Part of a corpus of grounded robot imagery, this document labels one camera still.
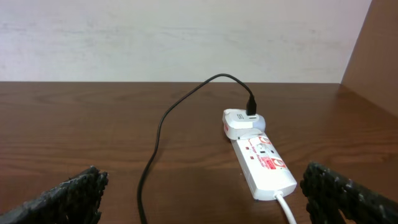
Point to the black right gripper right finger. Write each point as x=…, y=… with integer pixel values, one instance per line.
x=333, y=198

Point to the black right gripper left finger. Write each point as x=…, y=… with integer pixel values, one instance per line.
x=76, y=200

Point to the white charger adapter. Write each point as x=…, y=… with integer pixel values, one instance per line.
x=238, y=125

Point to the white power strip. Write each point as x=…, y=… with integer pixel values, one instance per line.
x=264, y=170

